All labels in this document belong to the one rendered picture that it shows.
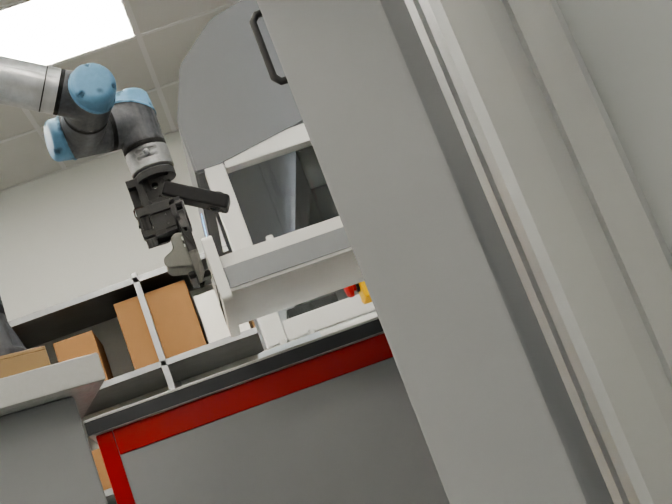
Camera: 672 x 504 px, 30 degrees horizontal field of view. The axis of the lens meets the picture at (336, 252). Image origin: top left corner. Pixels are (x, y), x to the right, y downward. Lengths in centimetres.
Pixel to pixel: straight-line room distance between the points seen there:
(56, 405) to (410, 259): 87
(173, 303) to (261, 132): 298
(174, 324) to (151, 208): 383
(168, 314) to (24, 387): 425
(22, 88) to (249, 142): 109
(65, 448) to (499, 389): 91
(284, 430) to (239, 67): 120
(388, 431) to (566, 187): 179
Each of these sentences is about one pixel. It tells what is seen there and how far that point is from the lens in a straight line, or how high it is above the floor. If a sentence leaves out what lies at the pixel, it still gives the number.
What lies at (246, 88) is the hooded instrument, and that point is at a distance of 309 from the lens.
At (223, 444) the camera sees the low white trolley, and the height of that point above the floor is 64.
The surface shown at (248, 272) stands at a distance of 198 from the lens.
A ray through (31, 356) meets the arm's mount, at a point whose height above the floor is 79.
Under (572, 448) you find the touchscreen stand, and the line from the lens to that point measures 94.
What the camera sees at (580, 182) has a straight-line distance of 41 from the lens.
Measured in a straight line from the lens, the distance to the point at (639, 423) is 39.
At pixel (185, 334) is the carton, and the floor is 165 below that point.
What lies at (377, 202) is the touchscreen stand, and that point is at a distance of 101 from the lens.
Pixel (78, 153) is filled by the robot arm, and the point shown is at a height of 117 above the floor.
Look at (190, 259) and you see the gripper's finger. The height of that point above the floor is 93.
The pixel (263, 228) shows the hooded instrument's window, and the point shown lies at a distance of 299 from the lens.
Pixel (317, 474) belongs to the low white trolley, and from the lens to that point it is 217.
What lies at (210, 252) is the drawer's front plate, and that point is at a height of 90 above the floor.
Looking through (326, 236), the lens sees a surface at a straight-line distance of 200.
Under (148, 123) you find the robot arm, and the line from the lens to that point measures 218.
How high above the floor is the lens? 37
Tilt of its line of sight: 14 degrees up
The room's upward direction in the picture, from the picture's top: 21 degrees counter-clockwise
